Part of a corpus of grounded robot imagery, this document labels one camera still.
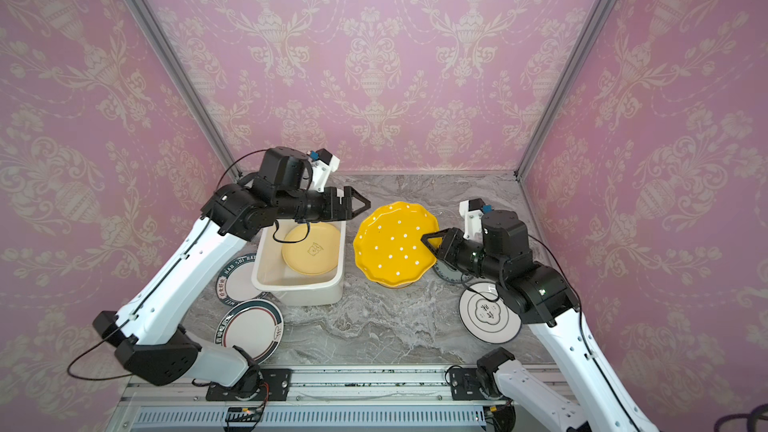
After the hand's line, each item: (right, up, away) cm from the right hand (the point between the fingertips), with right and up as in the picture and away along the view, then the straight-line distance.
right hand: (424, 239), depth 63 cm
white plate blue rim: (+20, -26, +22) cm, 39 cm away
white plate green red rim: (-45, -27, +20) cm, 56 cm away
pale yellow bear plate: (-31, -9, +34) cm, 47 cm away
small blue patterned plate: (+5, -7, -3) cm, 8 cm away
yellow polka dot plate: (-7, -2, +2) cm, 8 cm away
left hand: (-14, +6, +1) cm, 15 cm away
